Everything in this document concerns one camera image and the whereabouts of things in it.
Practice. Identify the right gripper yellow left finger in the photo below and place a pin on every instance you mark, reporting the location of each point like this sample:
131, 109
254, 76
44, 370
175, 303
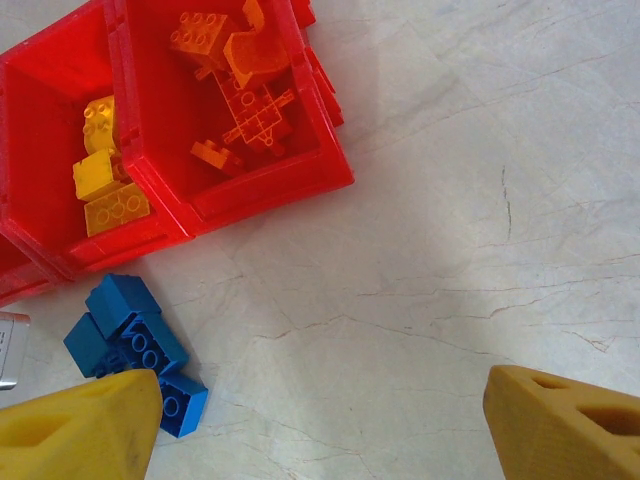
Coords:
115, 425

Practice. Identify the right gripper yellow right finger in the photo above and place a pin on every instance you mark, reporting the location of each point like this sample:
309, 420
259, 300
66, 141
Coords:
530, 435

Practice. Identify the red plastic bin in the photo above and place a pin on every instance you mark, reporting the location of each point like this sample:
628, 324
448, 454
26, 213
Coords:
20, 280
45, 100
165, 100

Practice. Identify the yellow toy bricks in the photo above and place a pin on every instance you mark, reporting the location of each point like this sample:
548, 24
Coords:
117, 210

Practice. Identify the yellow square lego block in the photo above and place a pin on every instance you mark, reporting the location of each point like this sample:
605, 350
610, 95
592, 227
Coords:
92, 175

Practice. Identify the small orange lego piece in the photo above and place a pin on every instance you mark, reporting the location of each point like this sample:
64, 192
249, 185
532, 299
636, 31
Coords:
215, 154

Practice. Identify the yellow studded lego brick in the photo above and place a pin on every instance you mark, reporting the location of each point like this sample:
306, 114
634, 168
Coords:
99, 122

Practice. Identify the orange lattice lego piece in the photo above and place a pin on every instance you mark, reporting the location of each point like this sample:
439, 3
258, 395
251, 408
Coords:
252, 112

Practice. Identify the orange curved lego piece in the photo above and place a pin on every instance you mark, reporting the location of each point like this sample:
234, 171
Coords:
255, 60
254, 15

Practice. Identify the orange studded lego brick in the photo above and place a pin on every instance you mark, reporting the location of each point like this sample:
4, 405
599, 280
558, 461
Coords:
197, 37

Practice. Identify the blue lego brick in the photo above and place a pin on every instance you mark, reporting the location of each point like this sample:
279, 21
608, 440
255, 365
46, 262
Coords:
182, 406
122, 299
150, 345
86, 345

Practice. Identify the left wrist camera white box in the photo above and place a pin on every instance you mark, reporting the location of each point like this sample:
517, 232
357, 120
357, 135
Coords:
12, 350

